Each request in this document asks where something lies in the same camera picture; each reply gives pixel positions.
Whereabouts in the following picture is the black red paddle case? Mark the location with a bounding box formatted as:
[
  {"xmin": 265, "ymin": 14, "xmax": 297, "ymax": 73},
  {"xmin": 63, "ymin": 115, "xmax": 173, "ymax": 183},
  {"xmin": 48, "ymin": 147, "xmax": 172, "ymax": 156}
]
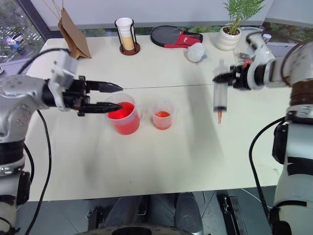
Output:
[{"xmin": 150, "ymin": 25, "xmax": 204, "ymax": 49}]

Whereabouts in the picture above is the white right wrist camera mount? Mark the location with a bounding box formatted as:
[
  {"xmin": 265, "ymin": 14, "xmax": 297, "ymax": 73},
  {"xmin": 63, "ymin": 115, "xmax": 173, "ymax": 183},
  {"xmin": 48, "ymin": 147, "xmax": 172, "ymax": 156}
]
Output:
[{"xmin": 246, "ymin": 33, "xmax": 277, "ymax": 67}]

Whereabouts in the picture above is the small clear cup red liquid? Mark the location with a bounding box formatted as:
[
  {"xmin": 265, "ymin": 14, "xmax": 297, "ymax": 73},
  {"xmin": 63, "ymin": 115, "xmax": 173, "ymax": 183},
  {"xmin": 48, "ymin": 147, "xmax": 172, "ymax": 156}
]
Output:
[{"xmin": 149, "ymin": 97, "xmax": 177, "ymax": 131}]

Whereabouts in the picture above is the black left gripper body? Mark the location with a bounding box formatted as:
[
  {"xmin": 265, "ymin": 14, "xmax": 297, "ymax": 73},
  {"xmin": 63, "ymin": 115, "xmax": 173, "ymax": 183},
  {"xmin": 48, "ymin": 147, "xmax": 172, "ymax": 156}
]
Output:
[{"xmin": 58, "ymin": 75, "xmax": 91, "ymax": 117}]

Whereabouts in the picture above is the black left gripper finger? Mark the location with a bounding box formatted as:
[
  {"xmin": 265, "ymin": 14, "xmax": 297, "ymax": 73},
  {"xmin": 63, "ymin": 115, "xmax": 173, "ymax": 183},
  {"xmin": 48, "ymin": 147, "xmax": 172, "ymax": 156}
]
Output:
[
  {"xmin": 85, "ymin": 80, "xmax": 124, "ymax": 93},
  {"xmin": 78, "ymin": 102, "xmax": 124, "ymax": 116}
]

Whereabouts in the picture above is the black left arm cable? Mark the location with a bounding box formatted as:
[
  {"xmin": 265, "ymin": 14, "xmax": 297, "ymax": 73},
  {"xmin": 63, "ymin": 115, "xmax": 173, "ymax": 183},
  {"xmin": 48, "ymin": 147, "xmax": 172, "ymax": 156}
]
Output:
[{"xmin": 17, "ymin": 48, "xmax": 71, "ymax": 235}]

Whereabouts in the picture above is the large clear cup red liquid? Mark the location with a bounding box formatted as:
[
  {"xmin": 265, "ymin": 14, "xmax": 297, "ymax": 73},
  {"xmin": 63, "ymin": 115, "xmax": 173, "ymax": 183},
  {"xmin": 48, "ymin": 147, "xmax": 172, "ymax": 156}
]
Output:
[{"xmin": 104, "ymin": 94, "xmax": 144, "ymax": 135}]

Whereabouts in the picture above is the black metal frame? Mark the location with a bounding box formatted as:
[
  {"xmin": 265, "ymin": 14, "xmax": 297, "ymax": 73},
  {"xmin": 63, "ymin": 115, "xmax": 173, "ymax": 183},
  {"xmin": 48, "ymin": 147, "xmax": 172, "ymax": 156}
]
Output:
[{"xmin": 216, "ymin": 189, "xmax": 246, "ymax": 235}]

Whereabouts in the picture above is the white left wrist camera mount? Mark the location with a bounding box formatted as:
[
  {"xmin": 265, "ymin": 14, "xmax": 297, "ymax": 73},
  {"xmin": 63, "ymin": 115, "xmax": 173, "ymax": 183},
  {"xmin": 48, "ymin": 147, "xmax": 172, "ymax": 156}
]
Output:
[{"xmin": 47, "ymin": 50, "xmax": 79, "ymax": 95}]

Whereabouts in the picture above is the brown paper bag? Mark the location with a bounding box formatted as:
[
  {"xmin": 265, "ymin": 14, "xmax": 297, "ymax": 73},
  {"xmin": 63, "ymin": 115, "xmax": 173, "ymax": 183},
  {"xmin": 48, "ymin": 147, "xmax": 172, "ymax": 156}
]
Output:
[{"xmin": 41, "ymin": 0, "xmax": 92, "ymax": 60}]

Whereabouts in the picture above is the white crumpled cloth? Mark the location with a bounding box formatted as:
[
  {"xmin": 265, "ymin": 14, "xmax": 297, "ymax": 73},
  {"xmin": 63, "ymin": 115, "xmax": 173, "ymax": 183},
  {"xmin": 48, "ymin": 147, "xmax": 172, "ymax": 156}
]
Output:
[{"xmin": 186, "ymin": 42, "xmax": 209, "ymax": 64}]

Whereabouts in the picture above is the clear plastic syringe orange tip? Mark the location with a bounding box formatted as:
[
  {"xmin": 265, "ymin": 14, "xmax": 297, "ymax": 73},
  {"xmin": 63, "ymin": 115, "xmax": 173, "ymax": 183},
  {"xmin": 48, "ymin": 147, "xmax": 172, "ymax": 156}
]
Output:
[{"xmin": 213, "ymin": 59, "xmax": 229, "ymax": 125}]

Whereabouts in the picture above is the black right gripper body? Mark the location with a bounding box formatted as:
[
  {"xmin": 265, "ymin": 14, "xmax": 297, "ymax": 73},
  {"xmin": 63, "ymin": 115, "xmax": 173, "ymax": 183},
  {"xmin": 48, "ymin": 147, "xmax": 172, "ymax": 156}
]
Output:
[{"xmin": 232, "ymin": 64, "xmax": 255, "ymax": 91}]

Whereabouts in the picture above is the green leafy plant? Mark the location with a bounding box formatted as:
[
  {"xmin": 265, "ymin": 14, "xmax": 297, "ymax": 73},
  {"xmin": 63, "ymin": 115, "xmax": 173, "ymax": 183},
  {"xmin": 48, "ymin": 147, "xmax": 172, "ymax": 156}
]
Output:
[{"xmin": 222, "ymin": 0, "xmax": 266, "ymax": 35}]

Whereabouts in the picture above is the white ribbed plant pot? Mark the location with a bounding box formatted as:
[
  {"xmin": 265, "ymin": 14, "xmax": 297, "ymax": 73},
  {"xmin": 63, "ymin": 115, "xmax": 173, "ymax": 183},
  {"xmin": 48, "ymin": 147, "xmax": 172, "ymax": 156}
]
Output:
[{"xmin": 216, "ymin": 24, "xmax": 243, "ymax": 51}]

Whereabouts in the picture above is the black wire cup holder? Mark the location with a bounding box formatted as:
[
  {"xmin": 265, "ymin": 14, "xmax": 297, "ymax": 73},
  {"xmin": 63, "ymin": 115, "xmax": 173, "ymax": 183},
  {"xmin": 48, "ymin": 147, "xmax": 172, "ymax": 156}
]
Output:
[{"xmin": 113, "ymin": 18, "xmax": 141, "ymax": 56}]

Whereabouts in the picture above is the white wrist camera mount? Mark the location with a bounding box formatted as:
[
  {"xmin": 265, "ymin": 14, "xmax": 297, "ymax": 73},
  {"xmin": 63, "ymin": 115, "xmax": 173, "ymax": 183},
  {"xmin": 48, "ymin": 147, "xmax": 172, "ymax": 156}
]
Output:
[
  {"xmin": 246, "ymin": 33, "xmax": 277, "ymax": 67},
  {"xmin": 47, "ymin": 50, "xmax": 79, "ymax": 95}
]

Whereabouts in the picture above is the stack of paper cups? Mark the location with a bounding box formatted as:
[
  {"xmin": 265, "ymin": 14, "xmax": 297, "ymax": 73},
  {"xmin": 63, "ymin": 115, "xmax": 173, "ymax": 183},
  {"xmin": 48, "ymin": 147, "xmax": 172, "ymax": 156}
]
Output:
[{"xmin": 115, "ymin": 18, "xmax": 135, "ymax": 49}]

